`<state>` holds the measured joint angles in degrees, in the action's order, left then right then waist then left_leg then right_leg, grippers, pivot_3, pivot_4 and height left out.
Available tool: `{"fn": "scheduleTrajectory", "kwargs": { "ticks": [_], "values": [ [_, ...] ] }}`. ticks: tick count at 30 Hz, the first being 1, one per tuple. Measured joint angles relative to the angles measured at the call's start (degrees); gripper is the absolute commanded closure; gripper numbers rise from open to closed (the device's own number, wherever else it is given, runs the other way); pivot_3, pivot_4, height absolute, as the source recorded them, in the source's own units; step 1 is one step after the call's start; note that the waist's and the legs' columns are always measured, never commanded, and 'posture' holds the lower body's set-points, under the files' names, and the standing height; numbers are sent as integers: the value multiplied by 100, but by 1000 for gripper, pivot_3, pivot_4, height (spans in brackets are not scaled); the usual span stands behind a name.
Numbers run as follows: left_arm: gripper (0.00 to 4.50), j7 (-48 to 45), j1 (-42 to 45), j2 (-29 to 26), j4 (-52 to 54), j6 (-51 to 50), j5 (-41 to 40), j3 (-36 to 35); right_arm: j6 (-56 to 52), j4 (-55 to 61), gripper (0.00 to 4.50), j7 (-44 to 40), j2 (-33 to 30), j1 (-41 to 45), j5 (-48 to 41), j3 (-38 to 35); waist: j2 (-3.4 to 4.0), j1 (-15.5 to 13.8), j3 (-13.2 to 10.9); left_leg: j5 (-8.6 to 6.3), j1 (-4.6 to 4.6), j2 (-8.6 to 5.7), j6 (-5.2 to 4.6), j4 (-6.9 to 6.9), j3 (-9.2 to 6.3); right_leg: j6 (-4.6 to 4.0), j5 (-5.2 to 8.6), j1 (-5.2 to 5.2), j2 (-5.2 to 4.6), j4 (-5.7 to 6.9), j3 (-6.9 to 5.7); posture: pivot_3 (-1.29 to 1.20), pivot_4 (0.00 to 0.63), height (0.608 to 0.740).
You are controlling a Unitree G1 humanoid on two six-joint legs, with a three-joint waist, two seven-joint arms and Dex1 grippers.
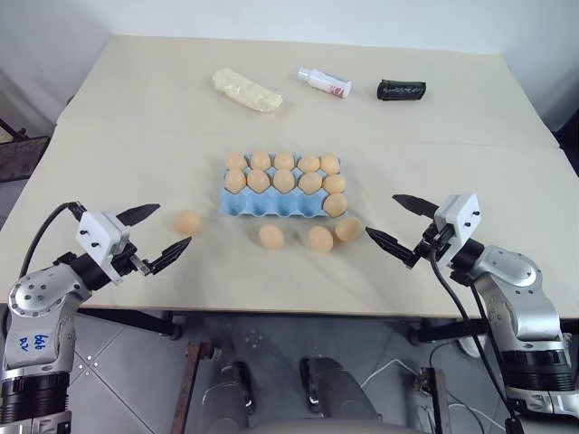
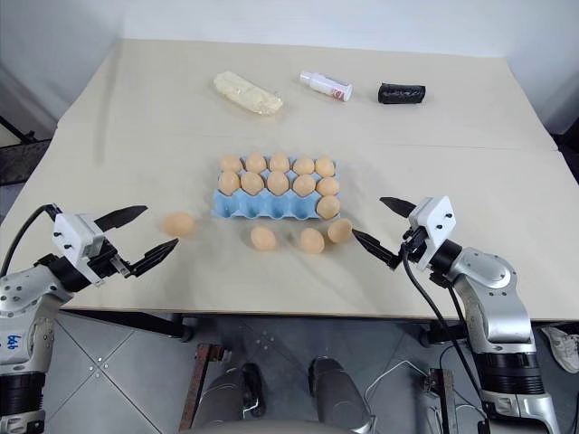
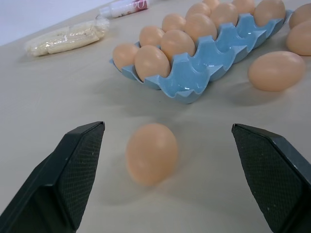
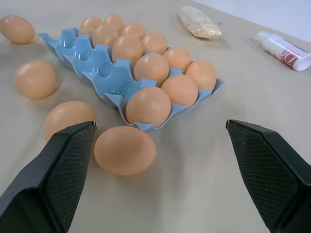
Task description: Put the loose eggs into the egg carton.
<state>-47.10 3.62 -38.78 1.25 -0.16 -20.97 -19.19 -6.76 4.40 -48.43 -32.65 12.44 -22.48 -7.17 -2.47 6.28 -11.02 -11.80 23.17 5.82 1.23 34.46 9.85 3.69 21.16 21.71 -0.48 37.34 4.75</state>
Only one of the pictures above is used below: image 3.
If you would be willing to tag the beige egg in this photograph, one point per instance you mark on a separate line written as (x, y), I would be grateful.
(302, 14)
(277, 71)
(198, 9)
(151, 154)
(177, 43)
(300, 38)
(172, 21)
(151, 61)
(269, 11)
(124, 55)
(224, 13)
(244, 6)
(212, 2)
(150, 35)
(200, 25)

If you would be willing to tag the white tube with pink label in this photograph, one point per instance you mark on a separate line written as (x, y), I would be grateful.
(125, 7)

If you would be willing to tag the blue egg tray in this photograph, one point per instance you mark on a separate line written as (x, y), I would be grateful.
(213, 58)

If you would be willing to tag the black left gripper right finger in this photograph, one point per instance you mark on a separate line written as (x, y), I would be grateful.
(269, 174)

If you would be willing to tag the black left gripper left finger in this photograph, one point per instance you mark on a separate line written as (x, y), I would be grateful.
(60, 179)

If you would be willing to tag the clear bag of white sticks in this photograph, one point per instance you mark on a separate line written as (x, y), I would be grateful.
(65, 37)

